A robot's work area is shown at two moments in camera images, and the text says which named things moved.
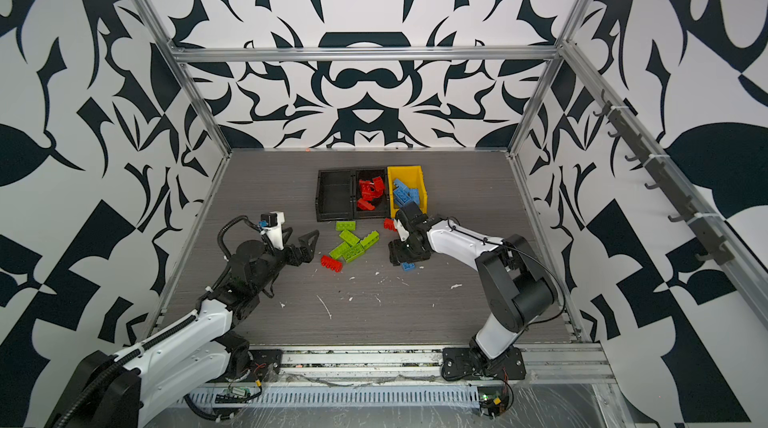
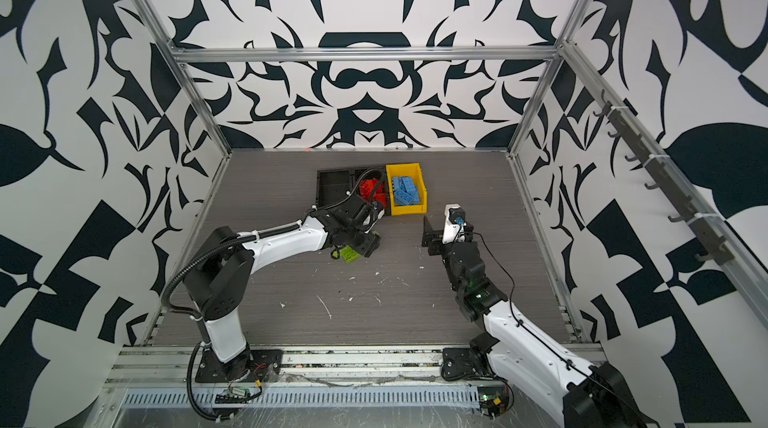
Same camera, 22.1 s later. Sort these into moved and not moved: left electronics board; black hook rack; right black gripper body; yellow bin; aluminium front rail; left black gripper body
Moved: right black gripper body; left black gripper body
Not moved: yellow bin; black hook rack; aluminium front rail; left electronics board
